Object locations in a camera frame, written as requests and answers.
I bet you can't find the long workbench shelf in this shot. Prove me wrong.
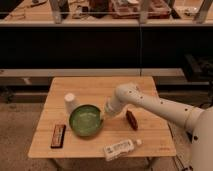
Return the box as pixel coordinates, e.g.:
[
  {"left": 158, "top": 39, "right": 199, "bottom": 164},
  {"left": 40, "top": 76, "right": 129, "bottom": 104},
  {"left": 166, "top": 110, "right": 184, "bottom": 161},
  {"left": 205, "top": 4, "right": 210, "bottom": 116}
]
[{"left": 0, "top": 0, "right": 213, "bottom": 27}]

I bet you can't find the brown sausage-shaped object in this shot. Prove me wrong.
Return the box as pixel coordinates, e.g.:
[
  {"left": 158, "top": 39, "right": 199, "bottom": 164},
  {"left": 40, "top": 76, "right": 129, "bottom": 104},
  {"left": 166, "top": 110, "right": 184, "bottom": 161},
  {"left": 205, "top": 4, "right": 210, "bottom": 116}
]
[{"left": 126, "top": 110, "right": 138, "bottom": 130}]

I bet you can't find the red tray of items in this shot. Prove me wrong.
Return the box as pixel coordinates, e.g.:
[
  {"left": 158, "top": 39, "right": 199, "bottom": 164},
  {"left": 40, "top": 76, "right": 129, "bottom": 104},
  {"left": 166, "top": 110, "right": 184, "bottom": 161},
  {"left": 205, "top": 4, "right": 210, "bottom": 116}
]
[{"left": 109, "top": 0, "right": 171, "bottom": 19}]

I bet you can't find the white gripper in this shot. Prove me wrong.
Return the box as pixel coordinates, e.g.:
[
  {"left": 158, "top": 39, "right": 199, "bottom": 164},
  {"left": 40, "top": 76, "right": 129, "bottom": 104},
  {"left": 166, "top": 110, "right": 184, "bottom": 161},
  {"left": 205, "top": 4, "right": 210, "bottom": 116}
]
[{"left": 101, "top": 96, "right": 126, "bottom": 120}]

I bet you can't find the white paper cup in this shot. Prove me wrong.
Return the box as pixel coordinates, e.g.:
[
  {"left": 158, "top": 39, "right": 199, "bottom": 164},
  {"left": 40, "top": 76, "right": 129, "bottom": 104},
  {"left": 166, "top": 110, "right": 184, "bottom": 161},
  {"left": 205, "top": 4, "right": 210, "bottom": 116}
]
[{"left": 64, "top": 93, "right": 79, "bottom": 114}]

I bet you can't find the green ceramic bowl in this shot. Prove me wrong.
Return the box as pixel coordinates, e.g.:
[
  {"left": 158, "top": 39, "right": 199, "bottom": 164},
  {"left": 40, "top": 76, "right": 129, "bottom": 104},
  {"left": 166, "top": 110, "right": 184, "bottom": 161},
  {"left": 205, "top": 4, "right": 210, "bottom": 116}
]
[{"left": 69, "top": 104, "right": 103, "bottom": 137}]

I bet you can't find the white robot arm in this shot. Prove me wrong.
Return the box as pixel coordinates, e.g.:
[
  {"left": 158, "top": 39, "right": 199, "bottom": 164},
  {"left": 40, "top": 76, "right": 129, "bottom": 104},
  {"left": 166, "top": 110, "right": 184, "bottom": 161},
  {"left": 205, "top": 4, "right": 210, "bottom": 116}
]
[{"left": 104, "top": 83, "right": 213, "bottom": 171}]

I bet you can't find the dark chocolate bar box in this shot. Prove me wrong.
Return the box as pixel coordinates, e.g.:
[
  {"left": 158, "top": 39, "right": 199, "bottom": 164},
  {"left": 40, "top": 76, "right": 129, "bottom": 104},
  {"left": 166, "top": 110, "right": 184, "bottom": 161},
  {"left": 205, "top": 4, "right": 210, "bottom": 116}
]
[{"left": 51, "top": 124, "right": 66, "bottom": 148}]

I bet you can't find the white plastic bottle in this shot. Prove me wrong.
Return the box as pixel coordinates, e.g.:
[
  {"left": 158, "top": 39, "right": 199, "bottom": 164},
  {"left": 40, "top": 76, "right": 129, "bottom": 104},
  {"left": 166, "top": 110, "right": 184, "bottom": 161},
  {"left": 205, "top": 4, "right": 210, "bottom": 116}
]
[{"left": 103, "top": 139, "right": 142, "bottom": 161}]

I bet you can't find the wooden table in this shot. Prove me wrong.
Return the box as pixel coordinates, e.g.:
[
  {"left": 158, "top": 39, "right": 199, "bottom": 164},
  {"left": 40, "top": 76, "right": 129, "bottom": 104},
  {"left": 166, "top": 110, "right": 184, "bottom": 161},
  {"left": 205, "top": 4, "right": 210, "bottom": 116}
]
[{"left": 27, "top": 76, "right": 177, "bottom": 171}]

